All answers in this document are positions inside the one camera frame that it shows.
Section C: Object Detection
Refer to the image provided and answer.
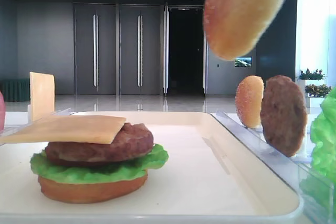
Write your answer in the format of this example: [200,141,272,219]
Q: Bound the upright brown meat patty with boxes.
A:
[260,75,307,157]

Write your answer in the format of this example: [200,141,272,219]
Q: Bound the green pleated table skirt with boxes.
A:
[1,79,30,102]

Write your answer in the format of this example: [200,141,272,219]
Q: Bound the bottom bun slice on tray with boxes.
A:
[38,172,148,204]

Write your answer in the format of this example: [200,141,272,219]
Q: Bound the sesame top bun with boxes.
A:
[203,0,284,61]

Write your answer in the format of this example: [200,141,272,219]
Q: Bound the lettuce leaf in burger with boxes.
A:
[30,144,169,185]

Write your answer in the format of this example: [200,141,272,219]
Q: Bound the upright red tomato slice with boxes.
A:
[0,92,6,131]

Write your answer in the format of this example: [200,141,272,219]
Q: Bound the cheese slice on burger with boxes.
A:
[1,115,126,144]

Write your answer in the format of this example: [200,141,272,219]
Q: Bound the wall display screen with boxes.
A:
[234,56,252,68]

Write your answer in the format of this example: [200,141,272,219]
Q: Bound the meat patty in burger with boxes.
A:
[45,123,154,163]

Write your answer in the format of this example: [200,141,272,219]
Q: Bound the long clear right rail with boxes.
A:
[212,111,335,223]

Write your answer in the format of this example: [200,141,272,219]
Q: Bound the upright spare bun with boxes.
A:
[235,75,264,129]

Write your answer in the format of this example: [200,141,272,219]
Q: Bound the upright cheese slice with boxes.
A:
[29,72,55,122]

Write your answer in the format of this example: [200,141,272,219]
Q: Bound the upright green lettuce leaf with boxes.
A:
[301,88,335,223]

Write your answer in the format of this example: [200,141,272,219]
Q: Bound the cream rectangular serving tray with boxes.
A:
[1,112,303,223]

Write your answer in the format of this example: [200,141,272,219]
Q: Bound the potted plants in planter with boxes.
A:
[298,68,332,108]

